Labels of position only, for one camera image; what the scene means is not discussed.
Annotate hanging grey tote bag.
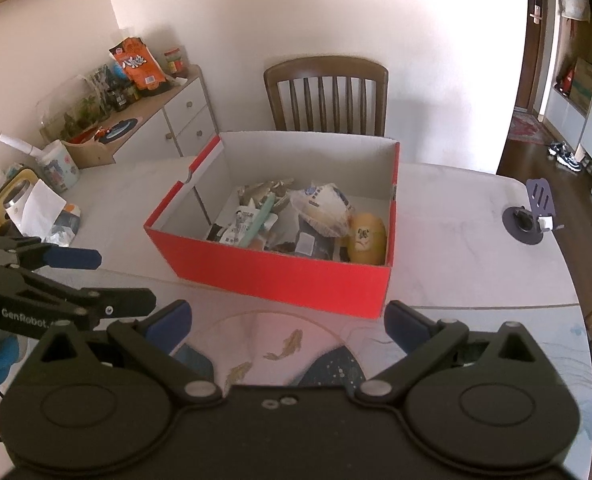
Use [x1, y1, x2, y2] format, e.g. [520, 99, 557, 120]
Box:
[558, 0, 591, 22]

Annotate white printed snack wrapper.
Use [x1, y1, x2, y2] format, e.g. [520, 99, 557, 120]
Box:
[219, 206, 259, 246]

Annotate clear plastic bag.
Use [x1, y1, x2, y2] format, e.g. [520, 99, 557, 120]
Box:
[44, 204, 81, 247]

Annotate dark brown door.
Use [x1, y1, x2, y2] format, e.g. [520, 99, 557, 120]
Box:
[515, 0, 548, 113]

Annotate white drawer sideboard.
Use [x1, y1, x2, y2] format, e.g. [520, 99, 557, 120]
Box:
[62, 63, 220, 170]

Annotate blue white wet wipes pack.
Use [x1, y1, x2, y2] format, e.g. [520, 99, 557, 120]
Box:
[294, 217, 335, 260]

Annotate red cardboard box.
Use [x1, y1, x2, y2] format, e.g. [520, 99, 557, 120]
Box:
[144, 131, 401, 318]

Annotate teal stick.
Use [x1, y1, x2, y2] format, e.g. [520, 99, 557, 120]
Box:
[238, 192, 276, 248]

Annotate brown foil wrapper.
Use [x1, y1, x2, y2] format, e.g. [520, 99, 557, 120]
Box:
[237, 178, 295, 205]

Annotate sneakers on floor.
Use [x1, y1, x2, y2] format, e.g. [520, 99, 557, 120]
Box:
[547, 142, 584, 172]

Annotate white patterned cup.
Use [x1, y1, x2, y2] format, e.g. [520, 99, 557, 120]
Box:
[36, 140, 80, 193]

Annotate blueberry bread package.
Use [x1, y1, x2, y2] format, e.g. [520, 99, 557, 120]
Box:
[289, 183, 353, 238]

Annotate white paper sheet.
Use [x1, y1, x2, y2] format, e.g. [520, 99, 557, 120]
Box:
[3, 180, 67, 240]

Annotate orange snack bag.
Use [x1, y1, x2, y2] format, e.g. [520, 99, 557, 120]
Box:
[110, 37, 169, 94]

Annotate black phone stand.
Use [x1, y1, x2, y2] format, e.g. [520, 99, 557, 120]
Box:
[502, 178, 565, 246]

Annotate far wooden chair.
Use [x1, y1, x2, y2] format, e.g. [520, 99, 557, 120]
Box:
[263, 55, 389, 136]

